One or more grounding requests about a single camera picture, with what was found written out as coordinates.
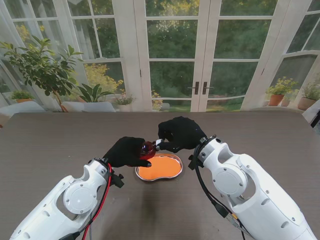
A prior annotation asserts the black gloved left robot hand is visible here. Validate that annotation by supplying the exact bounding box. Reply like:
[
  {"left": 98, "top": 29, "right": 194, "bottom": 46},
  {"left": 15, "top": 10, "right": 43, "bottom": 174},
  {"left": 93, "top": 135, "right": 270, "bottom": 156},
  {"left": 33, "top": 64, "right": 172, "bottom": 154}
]
[{"left": 102, "top": 136, "right": 152, "bottom": 169}]

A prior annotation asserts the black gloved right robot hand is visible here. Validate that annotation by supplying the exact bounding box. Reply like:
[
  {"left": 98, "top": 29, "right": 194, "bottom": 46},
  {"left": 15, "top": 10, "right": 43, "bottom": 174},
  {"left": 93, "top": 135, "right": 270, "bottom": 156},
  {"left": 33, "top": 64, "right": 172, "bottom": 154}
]
[{"left": 157, "top": 116, "right": 208, "bottom": 154}]

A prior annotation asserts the red transparent sample bottle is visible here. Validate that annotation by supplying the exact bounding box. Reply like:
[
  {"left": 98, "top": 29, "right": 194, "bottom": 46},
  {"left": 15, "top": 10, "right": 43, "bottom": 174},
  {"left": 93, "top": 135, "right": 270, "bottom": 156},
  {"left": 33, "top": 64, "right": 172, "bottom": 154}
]
[{"left": 139, "top": 140, "right": 158, "bottom": 160}]

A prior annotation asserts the steel kidney-shaped tray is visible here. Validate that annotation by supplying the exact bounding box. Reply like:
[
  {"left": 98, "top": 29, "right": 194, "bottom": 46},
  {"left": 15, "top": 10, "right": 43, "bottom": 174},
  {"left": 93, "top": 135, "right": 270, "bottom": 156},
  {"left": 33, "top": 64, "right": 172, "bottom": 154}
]
[{"left": 134, "top": 152, "right": 183, "bottom": 182}]

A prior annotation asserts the orange tray liner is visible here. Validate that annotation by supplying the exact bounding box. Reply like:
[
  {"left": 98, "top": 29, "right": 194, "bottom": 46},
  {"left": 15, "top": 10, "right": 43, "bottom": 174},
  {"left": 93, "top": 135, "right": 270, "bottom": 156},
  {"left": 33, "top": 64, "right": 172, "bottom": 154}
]
[{"left": 137, "top": 154, "right": 181, "bottom": 180}]

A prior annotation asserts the printed garden window backdrop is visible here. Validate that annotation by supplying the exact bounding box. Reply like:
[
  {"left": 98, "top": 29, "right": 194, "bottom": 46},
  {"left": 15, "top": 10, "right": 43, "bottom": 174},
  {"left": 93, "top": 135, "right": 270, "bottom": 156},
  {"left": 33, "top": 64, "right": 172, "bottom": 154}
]
[{"left": 0, "top": 0, "right": 320, "bottom": 114}]

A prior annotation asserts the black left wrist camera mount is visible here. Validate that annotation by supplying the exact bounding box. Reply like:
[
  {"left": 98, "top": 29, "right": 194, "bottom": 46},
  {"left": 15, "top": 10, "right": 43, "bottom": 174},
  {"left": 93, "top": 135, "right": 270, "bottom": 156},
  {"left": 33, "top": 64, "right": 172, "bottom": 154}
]
[{"left": 109, "top": 172, "right": 125, "bottom": 188}]

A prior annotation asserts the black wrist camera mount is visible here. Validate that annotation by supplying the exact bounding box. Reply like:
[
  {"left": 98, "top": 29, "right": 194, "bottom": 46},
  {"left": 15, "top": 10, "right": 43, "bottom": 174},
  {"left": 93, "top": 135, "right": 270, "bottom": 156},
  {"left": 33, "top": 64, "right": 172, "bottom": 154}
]
[
  {"left": 109, "top": 172, "right": 125, "bottom": 188},
  {"left": 187, "top": 154, "right": 201, "bottom": 171}
]

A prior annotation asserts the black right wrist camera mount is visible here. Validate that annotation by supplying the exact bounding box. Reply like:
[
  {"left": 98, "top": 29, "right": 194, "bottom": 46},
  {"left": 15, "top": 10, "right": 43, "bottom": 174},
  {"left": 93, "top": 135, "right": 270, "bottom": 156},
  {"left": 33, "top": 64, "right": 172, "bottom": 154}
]
[{"left": 187, "top": 154, "right": 201, "bottom": 171}]

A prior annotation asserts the red left arm cable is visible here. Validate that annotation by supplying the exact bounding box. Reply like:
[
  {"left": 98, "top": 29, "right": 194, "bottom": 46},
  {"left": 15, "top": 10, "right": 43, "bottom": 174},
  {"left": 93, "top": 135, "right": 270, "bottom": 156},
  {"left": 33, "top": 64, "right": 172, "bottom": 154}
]
[{"left": 81, "top": 162, "right": 113, "bottom": 240}]

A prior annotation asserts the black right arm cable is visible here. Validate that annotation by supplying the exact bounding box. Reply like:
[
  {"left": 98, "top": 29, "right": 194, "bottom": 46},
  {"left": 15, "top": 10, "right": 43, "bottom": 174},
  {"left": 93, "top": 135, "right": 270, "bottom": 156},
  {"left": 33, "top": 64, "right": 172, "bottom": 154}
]
[{"left": 194, "top": 142, "right": 248, "bottom": 240}]

